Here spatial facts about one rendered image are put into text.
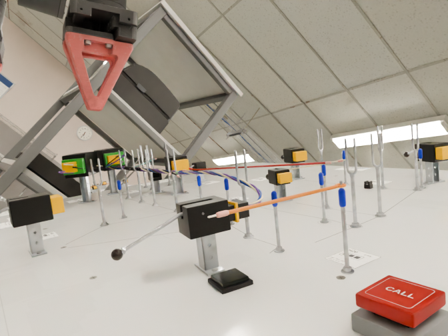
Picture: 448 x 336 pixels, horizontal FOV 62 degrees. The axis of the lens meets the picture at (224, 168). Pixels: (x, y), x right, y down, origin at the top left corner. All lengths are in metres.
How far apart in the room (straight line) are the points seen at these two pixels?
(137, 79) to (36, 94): 6.53
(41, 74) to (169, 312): 7.79
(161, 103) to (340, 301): 1.28
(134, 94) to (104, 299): 1.14
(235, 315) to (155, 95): 1.26
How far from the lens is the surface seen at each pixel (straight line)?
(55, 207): 0.70
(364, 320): 0.35
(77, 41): 0.42
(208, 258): 0.49
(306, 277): 0.46
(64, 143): 7.89
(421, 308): 0.33
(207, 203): 0.46
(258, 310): 0.39
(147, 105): 1.54
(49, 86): 8.06
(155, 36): 1.76
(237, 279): 0.44
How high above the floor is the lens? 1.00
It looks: 19 degrees up
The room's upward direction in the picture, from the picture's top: 34 degrees clockwise
